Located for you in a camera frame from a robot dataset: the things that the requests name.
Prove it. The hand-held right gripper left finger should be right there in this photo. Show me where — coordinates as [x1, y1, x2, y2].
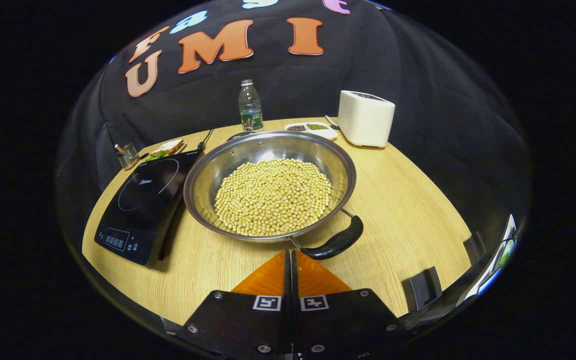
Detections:
[160, 250, 293, 360]

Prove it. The black induction cooktop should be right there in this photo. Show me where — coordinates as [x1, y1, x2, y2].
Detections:
[94, 148, 204, 266]

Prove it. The stainless steel pot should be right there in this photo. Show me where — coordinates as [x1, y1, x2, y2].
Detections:
[183, 130, 365, 261]

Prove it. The clear plastic bottle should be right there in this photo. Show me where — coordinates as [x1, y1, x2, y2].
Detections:
[238, 79, 264, 132]

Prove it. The sandwich with lettuce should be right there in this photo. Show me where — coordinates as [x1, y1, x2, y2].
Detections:
[148, 139, 187, 162]

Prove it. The wire utensil holder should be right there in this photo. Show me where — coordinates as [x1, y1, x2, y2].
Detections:
[116, 143, 141, 171]

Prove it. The cooktop power cable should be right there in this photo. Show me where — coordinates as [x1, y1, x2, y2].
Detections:
[197, 128, 215, 152]

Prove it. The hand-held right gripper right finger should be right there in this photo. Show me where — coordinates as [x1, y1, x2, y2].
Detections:
[291, 250, 405, 360]

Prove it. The pile of soybeans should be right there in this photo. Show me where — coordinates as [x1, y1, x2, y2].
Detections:
[214, 158, 333, 237]

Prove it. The white divided dish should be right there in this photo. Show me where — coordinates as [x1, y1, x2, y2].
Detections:
[284, 121, 339, 141]

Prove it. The white panel with coloured print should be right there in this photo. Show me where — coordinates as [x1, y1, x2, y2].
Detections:
[465, 214, 519, 301]

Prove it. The white toaster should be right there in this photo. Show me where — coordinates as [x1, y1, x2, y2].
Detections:
[338, 90, 396, 148]

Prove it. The black table clamp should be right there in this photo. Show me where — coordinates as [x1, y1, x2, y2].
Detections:
[401, 266, 443, 313]
[463, 231, 487, 265]

